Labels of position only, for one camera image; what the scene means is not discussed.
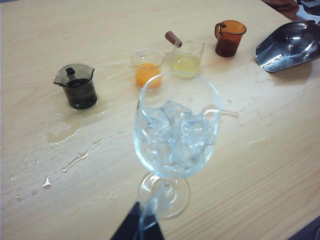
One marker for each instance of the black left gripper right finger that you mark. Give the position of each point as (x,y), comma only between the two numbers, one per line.
(150,226)

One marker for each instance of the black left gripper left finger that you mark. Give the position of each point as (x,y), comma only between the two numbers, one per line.
(128,222)

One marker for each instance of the clear ice cubes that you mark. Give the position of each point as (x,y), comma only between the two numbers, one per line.
(180,137)

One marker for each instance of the stainless steel ice scoop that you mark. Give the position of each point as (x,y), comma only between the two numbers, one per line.
(287,47)

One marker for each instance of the clear wine glass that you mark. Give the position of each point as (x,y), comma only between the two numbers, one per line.
(175,150)

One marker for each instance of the smoked grey measuring cup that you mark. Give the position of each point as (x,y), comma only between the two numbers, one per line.
(81,93)

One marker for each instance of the clear cup of orange juice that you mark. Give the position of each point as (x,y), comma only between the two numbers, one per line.
(146,73)

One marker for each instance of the amber glass measuring cup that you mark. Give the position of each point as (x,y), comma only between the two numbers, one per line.
(226,45)

